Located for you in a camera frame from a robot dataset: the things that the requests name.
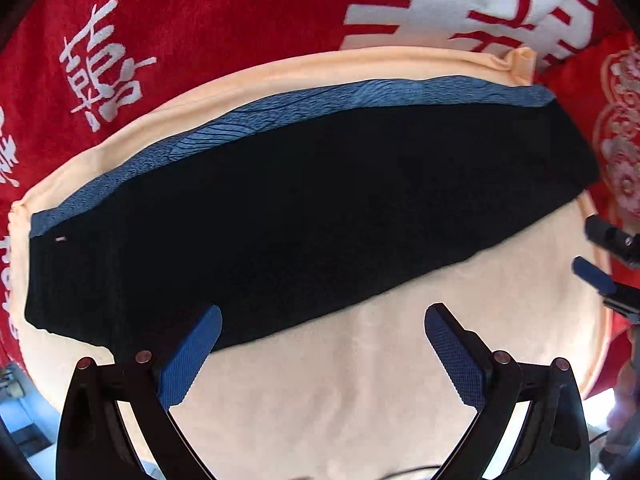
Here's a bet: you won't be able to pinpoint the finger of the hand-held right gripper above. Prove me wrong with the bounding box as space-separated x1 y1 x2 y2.
572 256 640 324
584 214 640 267

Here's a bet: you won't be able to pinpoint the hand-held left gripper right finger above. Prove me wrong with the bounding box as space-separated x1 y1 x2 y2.
424 302 592 480

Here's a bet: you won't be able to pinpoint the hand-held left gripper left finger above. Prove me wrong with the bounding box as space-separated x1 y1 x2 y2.
57 304 223 480

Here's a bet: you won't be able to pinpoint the black pants with blue stripe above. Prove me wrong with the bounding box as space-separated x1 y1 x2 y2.
24 77 601 354

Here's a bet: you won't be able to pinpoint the red patterned pillow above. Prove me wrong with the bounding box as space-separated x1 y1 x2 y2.
542 30 640 281

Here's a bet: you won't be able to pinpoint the peach blanket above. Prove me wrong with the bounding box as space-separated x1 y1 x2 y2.
7 46 614 480

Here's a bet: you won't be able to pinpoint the red printed blanket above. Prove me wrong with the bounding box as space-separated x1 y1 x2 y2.
0 0 640 373

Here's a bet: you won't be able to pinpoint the black cable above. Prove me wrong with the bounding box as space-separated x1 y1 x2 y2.
377 466 451 480

